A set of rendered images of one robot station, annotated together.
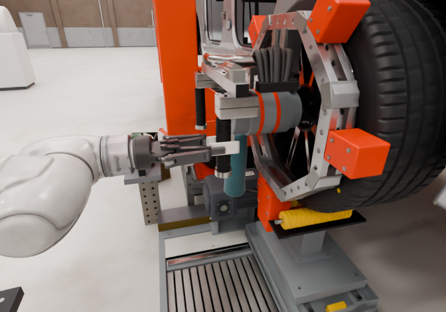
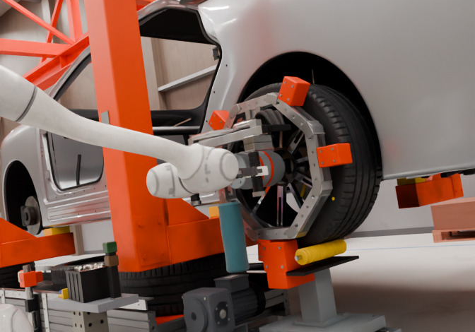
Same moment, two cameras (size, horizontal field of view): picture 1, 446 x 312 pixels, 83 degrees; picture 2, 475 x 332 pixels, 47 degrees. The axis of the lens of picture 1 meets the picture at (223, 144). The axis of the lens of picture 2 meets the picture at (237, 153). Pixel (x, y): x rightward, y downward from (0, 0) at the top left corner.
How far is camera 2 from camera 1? 1.39 m
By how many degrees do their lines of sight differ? 41
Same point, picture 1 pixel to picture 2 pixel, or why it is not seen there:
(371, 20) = (312, 92)
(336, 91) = (312, 124)
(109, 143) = not seen: hidden behind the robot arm
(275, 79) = (278, 123)
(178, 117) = (145, 222)
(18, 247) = (231, 169)
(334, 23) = (296, 93)
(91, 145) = not seen: hidden behind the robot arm
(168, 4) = (128, 110)
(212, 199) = (209, 302)
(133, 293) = not seen: outside the picture
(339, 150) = (326, 153)
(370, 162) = (344, 153)
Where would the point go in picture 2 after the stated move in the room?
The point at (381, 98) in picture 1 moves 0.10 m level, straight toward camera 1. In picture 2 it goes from (334, 126) to (338, 121)
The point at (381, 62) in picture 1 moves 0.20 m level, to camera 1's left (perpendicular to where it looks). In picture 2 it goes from (326, 109) to (280, 111)
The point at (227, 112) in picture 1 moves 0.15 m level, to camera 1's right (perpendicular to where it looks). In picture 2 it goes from (257, 144) to (295, 141)
